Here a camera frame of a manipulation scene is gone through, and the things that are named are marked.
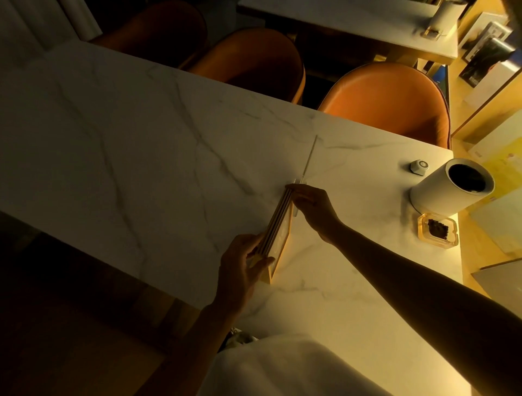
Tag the person's left hand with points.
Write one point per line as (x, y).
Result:
(232, 277)

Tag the person's right hand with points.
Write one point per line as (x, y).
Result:
(320, 214)

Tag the person's right fingers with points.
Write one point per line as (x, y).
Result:
(304, 194)

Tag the person's left thumb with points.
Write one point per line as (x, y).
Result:
(261, 263)

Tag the single thin wooden stick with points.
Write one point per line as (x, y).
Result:
(309, 159)

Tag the bundle of thin wooden sticks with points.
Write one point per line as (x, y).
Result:
(274, 224)

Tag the person's right forearm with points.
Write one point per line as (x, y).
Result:
(428, 310)

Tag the person's left forearm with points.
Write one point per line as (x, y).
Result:
(191, 355)

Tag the light wooden box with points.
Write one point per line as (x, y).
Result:
(281, 240)

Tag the person's white garment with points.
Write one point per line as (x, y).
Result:
(285, 367)

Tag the small white hexagonal device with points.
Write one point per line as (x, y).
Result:
(419, 167)

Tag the orange upholstered chair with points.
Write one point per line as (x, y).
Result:
(155, 30)
(387, 102)
(253, 61)

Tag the clear glass ashtray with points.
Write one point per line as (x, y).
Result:
(431, 33)
(437, 230)

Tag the white cylindrical container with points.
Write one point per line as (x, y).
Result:
(446, 15)
(448, 187)

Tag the grey flat panel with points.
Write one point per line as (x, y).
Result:
(503, 285)

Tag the white flat board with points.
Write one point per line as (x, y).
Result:
(495, 83)

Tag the black book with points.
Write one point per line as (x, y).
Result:
(485, 61)

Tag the white picture book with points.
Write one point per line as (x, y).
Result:
(483, 30)

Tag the white curtain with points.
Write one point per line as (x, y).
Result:
(79, 18)

